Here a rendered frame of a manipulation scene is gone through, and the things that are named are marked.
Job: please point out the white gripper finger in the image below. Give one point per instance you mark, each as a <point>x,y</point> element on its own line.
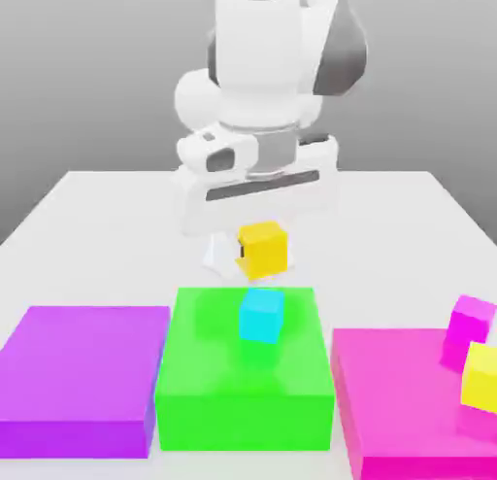
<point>220,254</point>

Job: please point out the large pink box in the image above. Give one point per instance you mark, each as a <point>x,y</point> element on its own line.
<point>404,402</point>

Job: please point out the small magenta cube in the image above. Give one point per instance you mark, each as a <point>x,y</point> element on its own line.
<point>468,328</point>

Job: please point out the small yellow cube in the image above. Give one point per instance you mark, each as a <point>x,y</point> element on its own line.
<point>266,250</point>
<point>481,379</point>

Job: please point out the small cyan cube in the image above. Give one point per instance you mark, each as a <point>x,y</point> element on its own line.
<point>261,316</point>

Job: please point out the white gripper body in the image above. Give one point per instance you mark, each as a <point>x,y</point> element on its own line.
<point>264,210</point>

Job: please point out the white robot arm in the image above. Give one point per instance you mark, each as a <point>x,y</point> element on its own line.
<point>256,60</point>

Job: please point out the large purple box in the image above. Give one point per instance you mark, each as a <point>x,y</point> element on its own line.
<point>77,371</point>

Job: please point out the large green box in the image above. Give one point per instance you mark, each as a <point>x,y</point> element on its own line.
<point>240,394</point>

